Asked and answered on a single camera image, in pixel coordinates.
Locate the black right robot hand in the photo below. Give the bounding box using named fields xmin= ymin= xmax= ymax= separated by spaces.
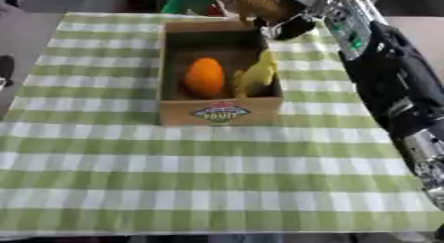
xmin=251 ymin=0 xmax=337 ymax=42

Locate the brown toy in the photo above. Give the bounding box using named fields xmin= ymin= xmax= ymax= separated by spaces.
xmin=220 ymin=0 xmax=305 ymax=24

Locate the tan cardboard box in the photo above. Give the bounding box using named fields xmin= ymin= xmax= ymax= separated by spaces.
xmin=154 ymin=18 xmax=286 ymax=127

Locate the yellow toy banana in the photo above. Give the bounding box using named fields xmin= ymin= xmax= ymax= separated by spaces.
xmin=230 ymin=48 xmax=279 ymax=99

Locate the orange toy fruit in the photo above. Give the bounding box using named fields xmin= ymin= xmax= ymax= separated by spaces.
xmin=181 ymin=57 xmax=228 ymax=98

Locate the green object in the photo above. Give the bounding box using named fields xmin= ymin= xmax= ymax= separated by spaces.
xmin=160 ymin=0 xmax=217 ymax=16

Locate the black object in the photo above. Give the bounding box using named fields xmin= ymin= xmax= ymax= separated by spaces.
xmin=0 ymin=55 xmax=16 ymax=89

